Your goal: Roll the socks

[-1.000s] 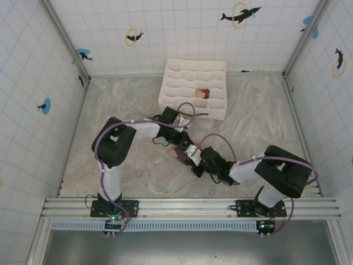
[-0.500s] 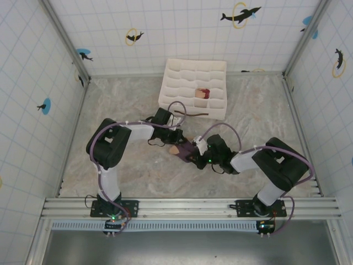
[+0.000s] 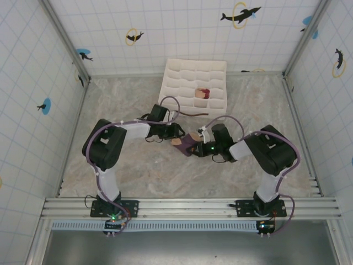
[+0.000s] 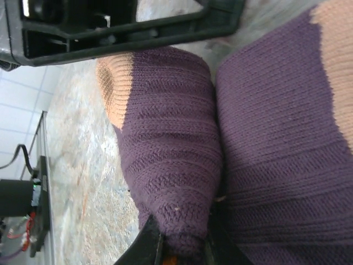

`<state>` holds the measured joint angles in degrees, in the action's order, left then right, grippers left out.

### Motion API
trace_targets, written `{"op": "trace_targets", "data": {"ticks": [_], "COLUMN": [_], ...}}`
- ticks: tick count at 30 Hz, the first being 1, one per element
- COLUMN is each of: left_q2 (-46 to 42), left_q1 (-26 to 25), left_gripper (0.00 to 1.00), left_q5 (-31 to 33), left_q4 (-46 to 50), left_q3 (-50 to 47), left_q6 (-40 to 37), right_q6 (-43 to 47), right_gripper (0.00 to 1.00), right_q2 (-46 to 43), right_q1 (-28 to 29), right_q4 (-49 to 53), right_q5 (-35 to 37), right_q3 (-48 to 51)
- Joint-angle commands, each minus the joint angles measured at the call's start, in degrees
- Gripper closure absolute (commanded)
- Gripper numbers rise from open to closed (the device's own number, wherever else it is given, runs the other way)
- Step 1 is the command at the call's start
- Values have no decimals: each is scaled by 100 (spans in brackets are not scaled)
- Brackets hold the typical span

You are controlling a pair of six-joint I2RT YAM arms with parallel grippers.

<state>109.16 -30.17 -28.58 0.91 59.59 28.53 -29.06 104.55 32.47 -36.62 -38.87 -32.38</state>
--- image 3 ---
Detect tan sock with maroon stripes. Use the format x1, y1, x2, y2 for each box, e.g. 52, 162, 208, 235
195, 87, 212, 99

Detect aluminium corner post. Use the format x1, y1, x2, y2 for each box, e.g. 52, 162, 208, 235
41, 0, 92, 83
282, 0, 330, 80

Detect long aluminium mounting rail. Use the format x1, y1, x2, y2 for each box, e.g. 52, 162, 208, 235
41, 197, 343, 220

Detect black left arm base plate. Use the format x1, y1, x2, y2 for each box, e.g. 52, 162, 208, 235
90, 200, 139, 219

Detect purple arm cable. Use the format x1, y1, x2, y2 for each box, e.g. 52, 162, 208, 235
204, 115, 301, 237
84, 96, 181, 235

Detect white fabric compartment organizer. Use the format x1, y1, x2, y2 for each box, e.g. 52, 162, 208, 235
158, 57, 228, 117

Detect dolphin yellow ring sticker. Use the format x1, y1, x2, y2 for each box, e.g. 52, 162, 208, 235
332, 48, 347, 78
74, 68, 85, 88
125, 27, 145, 46

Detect grey metal panel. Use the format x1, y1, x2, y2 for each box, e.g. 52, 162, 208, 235
45, 229, 340, 265

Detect purple sock with tan heel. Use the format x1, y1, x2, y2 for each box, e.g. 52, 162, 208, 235
170, 132, 206, 157

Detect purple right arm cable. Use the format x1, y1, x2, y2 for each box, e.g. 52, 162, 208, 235
204, 115, 301, 237

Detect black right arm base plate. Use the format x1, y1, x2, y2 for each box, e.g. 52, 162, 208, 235
236, 199, 287, 218

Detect shark blue circle sticker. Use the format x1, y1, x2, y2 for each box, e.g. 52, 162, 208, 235
299, 15, 319, 39
37, 98, 52, 115
76, 48, 94, 62

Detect aluminium side rail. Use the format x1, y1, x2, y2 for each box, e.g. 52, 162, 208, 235
282, 74, 323, 197
56, 79, 90, 198

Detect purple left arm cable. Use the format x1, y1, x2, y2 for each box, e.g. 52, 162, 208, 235
84, 96, 181, 235

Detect large orca ring sticker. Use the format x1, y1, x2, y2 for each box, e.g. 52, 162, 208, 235
220, 2, 262, 30

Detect white slotted cable duct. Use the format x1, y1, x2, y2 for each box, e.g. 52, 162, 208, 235
51, 220, 260, 232

